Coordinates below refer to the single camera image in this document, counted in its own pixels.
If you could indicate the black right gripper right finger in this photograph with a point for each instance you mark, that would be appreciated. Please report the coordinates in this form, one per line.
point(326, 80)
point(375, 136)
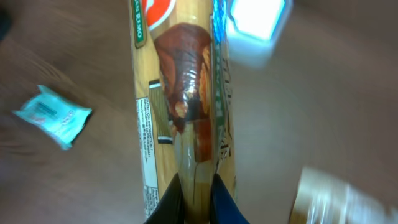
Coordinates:
point(223, 209)

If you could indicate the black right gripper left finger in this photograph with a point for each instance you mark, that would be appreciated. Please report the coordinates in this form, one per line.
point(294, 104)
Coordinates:
point(170, 209)

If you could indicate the brown white snack bag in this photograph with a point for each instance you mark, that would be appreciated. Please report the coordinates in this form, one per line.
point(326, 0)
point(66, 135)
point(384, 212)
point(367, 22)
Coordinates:
point(323, 198)

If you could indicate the teal wipes packet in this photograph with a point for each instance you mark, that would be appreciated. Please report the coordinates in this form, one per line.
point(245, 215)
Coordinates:
point(59, 118)

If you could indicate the red San Remo spaghetti pack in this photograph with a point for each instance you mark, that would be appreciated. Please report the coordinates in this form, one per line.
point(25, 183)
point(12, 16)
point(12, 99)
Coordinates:
point(183, 98)

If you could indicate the white barcode scanner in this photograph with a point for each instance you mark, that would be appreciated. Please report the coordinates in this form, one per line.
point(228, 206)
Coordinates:
point(253, 29)

